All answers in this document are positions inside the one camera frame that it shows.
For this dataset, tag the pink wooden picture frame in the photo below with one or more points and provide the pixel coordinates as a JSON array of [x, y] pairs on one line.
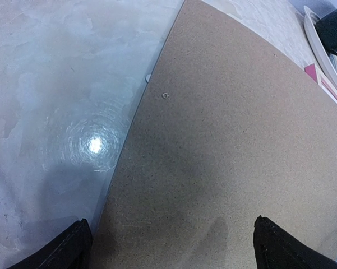
[[319, 77]]

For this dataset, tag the dark green cup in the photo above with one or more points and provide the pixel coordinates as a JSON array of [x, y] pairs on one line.
[[326, 28]]

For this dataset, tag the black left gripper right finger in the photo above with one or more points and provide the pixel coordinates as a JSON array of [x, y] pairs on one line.
[[275, 248]]

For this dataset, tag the brown backing board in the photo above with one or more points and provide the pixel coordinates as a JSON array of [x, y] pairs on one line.
[[229, 129]]

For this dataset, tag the striped ceramic plate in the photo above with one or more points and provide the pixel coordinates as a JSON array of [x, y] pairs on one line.
[[327, 62]]

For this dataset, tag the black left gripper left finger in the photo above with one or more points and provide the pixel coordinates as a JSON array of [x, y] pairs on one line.
[[70, 249]]

